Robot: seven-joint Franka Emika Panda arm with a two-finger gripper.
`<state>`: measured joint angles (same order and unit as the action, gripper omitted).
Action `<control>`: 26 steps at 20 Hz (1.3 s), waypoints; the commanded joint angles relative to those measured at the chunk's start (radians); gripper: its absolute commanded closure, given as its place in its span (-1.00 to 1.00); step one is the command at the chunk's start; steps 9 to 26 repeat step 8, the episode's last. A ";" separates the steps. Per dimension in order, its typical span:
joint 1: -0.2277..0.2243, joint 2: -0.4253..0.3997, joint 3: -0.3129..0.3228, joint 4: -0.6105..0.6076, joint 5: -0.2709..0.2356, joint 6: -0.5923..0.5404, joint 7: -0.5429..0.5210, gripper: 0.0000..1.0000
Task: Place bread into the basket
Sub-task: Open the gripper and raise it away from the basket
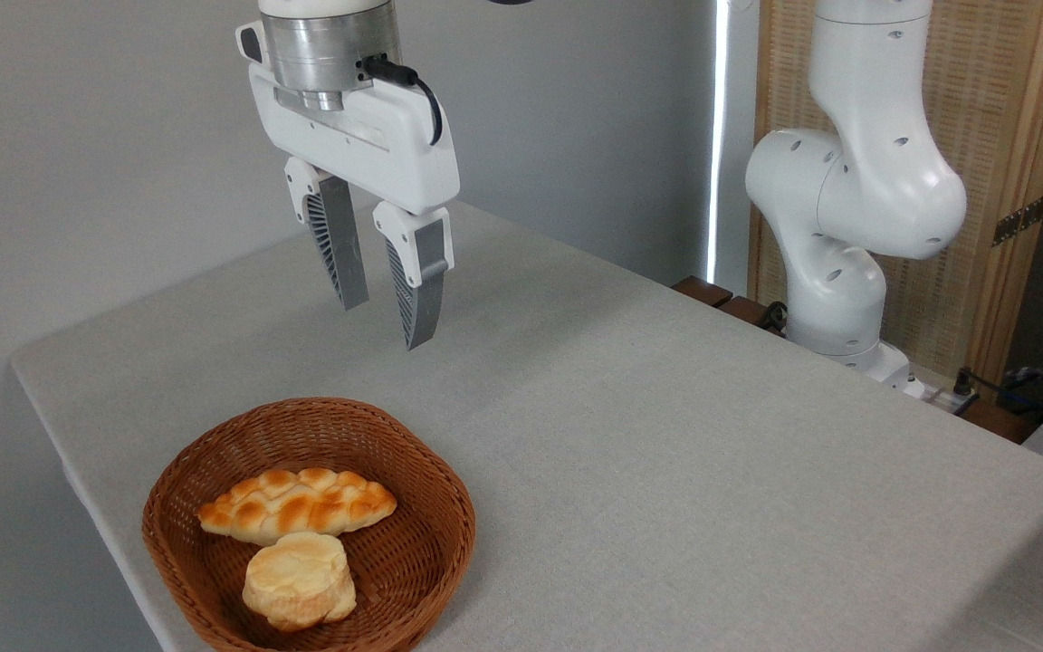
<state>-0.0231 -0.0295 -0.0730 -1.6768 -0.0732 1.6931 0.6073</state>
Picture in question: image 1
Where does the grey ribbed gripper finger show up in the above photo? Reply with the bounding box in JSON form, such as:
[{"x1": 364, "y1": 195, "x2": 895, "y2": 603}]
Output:
[
  {"x1": 372, "y1": 201, "x2": 455, "y2": 352},
  {"x1": 283, "y1": 157, "x2": 370, "y2": 312}
]

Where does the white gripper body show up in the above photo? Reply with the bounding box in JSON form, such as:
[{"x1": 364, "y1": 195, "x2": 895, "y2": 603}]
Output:
[{"x1": 247, "y1": 62, "x2": 462, "y2": 217}]

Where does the braided golden bread loaf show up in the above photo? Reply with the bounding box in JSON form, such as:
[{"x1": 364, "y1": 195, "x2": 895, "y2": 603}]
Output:
[{"x1": 197, "y1": 466, "x2": 399, "y2": 548}]

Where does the brown woven wicker basket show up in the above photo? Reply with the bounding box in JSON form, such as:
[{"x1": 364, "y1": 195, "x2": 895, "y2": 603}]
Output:
[{"x1": 142, "y1": 397, "x2": 477, "y2": 652}]

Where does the round pale bread bun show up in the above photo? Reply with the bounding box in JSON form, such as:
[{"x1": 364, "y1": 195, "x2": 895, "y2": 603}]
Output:
[{"x1": 242, "y1": 531, "x2": 359, "y2": 633}]

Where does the silver metal wrist flange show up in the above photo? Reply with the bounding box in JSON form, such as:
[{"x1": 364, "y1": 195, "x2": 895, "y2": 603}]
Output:
[{"x1": 259, "y1": 3, "x2": 403, "y2": 112}]

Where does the dark brown wooden block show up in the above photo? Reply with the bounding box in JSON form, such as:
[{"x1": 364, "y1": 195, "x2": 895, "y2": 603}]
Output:
[
  {"x1": 718, "y1": 295, "x2": 787, "y2": 339},
  {"x1": 672, "y1": 275, "x2": 736, "y2": 310}
]

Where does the grey tablecloth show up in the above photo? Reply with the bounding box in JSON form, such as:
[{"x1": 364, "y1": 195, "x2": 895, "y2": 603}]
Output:
[{"x1": 10, "y1": 201, "x2": 1043, "y2": 652}]

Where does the white power strip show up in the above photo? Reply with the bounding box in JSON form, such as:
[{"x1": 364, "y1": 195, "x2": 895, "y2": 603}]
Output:
[{"x1": 900, "y1": 375, "x2": 981, "y2": 416}]

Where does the brown wooden table edge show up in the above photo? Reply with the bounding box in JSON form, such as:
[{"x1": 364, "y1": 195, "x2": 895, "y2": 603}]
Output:
[{"x1": 958, "y1": 398, "x2": 1043, "y2": 446}]

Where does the wooden rattan folding screen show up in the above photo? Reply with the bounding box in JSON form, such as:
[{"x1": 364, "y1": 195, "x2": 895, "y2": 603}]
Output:
[{"x1": 747, "y1": 0, "x2": 1043, "y2": 392}]

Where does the dark metal screen hinge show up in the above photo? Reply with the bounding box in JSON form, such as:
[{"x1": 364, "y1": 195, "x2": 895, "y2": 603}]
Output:
[{"x1": 991, "y1": 194, "x2": 1043, "y2": 248}]

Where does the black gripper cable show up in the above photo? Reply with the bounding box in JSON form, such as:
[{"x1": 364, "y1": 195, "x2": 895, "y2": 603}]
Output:
[{"x1": 359, "y1": 55, "x2": 445, "y2": 147}]

